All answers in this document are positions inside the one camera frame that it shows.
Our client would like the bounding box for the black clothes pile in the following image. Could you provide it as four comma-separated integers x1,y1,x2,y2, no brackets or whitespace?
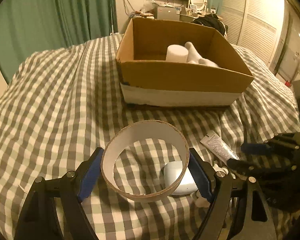
192,14,228,36

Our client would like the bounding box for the grey cabinet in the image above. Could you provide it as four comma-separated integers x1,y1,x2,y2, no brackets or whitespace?
155,5,180,21

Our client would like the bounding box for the white cylinder in box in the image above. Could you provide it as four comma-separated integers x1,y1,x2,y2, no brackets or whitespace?
166,44,189,63

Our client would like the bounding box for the white cream tube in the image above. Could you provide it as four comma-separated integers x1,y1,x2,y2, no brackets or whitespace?
200,131,239,164

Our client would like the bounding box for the white earbuds case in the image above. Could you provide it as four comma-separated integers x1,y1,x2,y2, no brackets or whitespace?
163,160,199,196

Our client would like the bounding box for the cardboard box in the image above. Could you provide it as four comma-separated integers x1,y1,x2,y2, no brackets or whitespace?
115,18,254,107

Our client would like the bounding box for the checkered bed cover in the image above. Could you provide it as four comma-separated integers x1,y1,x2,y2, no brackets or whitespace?
0,34,300,239

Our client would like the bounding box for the white star plush toy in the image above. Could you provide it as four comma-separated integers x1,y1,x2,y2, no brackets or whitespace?
189,161,236,209

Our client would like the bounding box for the white louvered wardrobe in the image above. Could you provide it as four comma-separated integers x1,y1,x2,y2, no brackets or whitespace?
221,0,285,66

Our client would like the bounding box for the green curtain left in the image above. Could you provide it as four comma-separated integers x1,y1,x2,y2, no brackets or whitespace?
0,0,117,83

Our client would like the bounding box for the white tape ring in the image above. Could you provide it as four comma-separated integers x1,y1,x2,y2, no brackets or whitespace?
100,120,191,203

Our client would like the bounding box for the white plush in box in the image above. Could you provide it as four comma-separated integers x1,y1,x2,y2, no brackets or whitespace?
185,42,219,68

